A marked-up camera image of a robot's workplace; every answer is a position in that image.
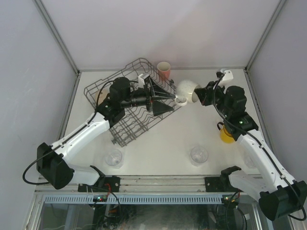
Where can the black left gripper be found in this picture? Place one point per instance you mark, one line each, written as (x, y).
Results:
(147, 97)

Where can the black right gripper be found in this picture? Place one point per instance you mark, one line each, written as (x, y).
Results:
(205, 95)

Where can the white speckled ceramic mug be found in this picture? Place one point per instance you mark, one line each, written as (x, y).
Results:
(185, 93)

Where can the grey wire dish rack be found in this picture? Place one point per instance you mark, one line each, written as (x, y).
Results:
(134, 112)

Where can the pink ceramic cup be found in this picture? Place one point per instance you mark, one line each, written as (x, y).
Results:
(164, 69)

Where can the beige ceramic mug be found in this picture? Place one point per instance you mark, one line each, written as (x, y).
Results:
(100, 96)

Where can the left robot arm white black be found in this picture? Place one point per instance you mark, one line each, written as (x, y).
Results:
(54, 161)

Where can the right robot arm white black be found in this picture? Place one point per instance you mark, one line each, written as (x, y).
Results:
(280, 194)

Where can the clear glass middle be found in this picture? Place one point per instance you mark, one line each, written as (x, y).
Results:
(198, 155)

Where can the clear glass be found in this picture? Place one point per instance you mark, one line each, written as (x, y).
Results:
(249, 162)
(114, 158)
(198, 155)

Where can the clear glass left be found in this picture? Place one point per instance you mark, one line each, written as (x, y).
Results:
(114, 158)

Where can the clear glass right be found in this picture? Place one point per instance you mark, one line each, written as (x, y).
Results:
(249, 162)

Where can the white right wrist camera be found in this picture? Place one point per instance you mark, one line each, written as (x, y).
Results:
(224, 76)

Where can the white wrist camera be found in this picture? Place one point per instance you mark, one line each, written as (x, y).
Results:
(224, 76)
(143, 80)

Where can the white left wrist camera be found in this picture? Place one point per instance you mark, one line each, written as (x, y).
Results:
(143, 80)

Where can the yellow mug black handle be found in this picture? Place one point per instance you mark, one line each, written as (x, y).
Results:
(224, 135)

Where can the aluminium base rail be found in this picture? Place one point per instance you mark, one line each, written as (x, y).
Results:
(139, 184)

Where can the blue slotted cable duct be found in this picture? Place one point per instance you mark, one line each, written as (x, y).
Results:
(134, 199)

